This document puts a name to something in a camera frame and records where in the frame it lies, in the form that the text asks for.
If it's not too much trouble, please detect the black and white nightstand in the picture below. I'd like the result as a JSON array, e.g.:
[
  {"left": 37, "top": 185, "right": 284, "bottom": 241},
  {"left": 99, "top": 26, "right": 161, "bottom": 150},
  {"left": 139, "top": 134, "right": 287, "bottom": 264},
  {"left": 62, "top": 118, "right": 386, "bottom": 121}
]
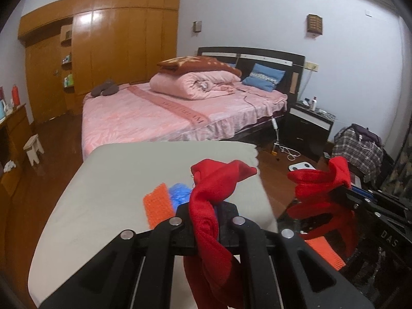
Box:
[{"left": 283, "top": 101, "right": 334, "bottom": 161}]

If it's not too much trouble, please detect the wooden side desk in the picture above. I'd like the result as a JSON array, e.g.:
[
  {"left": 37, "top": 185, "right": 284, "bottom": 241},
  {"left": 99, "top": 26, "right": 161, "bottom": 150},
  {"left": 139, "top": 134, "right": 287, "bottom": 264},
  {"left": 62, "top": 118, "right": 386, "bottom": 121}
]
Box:
[{"left": 0, "top": 103, "right": 36, "bottom": 200}]

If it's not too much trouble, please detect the brown lattice wall lamp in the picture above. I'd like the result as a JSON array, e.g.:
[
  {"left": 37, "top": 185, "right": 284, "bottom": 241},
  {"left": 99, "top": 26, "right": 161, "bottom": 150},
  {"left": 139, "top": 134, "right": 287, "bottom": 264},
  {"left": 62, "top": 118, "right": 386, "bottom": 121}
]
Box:
[{"left": 306, "top": 14, "right": 323, "bottom": 36}]

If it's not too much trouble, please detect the beige tablecloth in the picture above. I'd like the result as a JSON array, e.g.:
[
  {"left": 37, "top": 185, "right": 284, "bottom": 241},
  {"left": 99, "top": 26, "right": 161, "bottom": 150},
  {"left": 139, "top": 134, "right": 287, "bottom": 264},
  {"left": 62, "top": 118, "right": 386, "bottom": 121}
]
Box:
[{"left": 28, "top": 142, "right": 278, "bottom": 309}]

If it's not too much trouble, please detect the dark grey cushion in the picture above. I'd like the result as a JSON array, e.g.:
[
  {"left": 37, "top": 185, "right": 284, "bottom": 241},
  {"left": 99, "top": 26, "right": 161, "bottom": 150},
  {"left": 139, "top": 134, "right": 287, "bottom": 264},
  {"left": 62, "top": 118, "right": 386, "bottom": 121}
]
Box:
[{"left": 91, "top": 80, "right": 119, "bottom": 97}]

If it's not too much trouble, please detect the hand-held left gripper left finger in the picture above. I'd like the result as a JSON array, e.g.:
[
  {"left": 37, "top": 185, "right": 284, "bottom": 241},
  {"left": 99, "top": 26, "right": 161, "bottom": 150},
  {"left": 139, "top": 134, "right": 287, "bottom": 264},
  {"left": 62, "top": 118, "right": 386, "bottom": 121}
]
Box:
[{"left": 39, "top": 203, "right": 199, "bottom": 309}]

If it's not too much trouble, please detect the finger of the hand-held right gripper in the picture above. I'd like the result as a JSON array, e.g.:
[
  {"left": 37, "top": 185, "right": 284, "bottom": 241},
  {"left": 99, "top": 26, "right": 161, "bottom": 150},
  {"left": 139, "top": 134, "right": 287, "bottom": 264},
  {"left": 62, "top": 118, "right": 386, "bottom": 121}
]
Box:
[
  {"left": 331, "top": 187, "right": 407, "bottom": 230},
  {"left": 348, "top": 184, "right": 410, "bottom": 215}
]

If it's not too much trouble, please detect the bed with pink sheet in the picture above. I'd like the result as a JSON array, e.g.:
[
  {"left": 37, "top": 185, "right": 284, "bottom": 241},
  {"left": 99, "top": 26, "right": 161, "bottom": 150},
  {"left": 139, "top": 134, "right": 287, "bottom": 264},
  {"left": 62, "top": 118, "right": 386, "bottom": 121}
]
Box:
[{"left": 81, "top": 47, "right": 306, "bottom": 160}]

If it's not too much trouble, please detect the small white stool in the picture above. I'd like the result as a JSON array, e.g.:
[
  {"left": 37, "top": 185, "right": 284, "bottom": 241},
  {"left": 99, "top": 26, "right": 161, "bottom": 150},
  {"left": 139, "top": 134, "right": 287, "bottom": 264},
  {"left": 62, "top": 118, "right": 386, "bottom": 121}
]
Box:
[{"left": 23, "top": 134, "right": 45, "bottom": 167}]

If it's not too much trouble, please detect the white power cable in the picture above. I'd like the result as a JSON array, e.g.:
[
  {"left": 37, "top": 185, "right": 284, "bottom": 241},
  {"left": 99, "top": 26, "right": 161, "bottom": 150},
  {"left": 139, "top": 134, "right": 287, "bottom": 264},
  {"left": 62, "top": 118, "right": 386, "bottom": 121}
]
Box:
[{"left": 272, "top": 117, "right": 300, "bottom": 161}]

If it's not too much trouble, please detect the folded pink quilt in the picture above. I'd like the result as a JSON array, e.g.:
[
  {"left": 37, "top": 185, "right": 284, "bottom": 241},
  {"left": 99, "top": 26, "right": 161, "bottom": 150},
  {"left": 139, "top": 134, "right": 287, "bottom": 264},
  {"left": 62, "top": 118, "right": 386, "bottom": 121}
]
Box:
[{"left": 150, "top": 71, "right": 242, "bottom": 100}]

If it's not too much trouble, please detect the brown patterned pillow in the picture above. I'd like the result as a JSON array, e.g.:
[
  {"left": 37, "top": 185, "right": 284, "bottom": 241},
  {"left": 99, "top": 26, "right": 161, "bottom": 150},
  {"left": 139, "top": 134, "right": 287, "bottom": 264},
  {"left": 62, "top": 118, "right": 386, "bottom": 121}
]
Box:
[{"left": 157, "top": 56, "right": 242, "bottom": 76}]

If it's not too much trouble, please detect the plaid bag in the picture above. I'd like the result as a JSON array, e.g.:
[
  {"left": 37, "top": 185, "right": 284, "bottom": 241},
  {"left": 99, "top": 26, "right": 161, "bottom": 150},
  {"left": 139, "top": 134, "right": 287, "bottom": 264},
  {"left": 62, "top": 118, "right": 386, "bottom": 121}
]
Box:
[{"left": 331, "top": 124, "right": 383, "bottom": 184}]

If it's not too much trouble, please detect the camouflage patterned cloth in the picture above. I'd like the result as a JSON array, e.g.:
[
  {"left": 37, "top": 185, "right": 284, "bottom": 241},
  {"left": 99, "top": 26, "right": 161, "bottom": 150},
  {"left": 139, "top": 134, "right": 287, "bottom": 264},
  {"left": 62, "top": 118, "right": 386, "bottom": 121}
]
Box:
[{"left": 383, "top": 148, "right": 412, "bottom": 207}]

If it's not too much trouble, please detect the black trash bin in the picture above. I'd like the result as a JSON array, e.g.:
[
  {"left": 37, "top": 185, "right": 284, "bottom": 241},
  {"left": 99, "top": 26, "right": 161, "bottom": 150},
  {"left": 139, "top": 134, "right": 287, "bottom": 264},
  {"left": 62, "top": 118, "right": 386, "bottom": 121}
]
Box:
[{"left": 277, "top": 196, "right": 412, "bottom": 309}]

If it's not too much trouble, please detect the dark wooden headboard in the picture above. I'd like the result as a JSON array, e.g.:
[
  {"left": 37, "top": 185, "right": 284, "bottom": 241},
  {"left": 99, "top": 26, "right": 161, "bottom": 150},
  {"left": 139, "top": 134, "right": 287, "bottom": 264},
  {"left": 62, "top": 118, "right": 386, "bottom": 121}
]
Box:
[{"left": 197, "top": 47, "right": 306, "bottom": 96}]

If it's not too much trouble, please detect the blue pillow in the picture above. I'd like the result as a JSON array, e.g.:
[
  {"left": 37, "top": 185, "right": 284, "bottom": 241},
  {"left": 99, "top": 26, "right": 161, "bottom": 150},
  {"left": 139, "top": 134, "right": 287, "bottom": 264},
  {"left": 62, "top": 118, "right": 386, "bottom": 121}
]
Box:
[{"left": 241, "top": 63, "right": 286, "bottom": 91}]

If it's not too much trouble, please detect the white bathroom scale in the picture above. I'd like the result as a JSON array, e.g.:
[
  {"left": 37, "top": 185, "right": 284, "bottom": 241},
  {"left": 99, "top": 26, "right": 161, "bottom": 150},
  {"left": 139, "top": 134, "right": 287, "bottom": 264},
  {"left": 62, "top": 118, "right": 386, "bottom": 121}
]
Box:
[{"left": 288, "top": 162, "right": 314, "bottom": 173}]

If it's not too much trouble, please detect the wooden wardrobe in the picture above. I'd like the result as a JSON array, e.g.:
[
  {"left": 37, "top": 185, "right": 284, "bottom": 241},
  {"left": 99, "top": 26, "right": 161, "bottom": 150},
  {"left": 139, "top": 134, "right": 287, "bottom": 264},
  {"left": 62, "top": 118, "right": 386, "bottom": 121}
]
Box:
[{"left": 18, "top": 0, "right": 180, "bottom": 123}]

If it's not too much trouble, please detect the orange textured sponge cloth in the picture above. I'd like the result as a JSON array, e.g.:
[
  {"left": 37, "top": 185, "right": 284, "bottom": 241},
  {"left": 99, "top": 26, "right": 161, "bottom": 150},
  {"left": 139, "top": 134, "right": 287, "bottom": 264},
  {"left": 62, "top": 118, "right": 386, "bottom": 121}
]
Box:
[
  {"left": 142, "top": 183, "right": 175, "bottom": 229},
  {"left": 304, "top": 236, "right": 346, "bottom": 271}
]

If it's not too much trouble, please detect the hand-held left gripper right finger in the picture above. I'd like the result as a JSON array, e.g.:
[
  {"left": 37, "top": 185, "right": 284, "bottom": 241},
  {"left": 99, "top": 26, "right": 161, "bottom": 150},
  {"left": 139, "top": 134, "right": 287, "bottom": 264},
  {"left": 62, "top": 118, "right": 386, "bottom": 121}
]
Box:
[{"left": 214, "top": 202, "right": 375, "bottom": 309}]

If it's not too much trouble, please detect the crumpled blue plastic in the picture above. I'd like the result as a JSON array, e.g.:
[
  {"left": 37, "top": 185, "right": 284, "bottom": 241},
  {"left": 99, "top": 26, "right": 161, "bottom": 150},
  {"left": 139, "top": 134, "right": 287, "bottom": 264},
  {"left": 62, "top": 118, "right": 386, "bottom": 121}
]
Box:
[{"left": 169, "top": 183, "right": 195, "bottom": 211}]

